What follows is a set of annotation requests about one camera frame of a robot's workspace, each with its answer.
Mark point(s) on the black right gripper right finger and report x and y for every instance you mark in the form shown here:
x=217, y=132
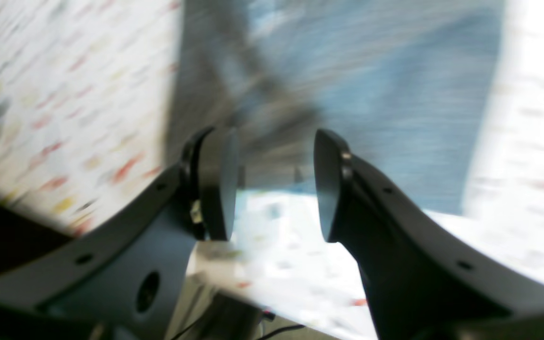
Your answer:
x=420, y=281

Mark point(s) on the terrazzo patterned table cloth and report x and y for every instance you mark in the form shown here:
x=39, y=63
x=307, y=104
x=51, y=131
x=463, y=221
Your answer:
x=86, y=88

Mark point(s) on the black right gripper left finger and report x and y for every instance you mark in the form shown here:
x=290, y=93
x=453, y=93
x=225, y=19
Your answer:
x=122, y=281

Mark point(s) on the grey t-shirt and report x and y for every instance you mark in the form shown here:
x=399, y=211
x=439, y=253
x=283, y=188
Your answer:
x=405, y=82

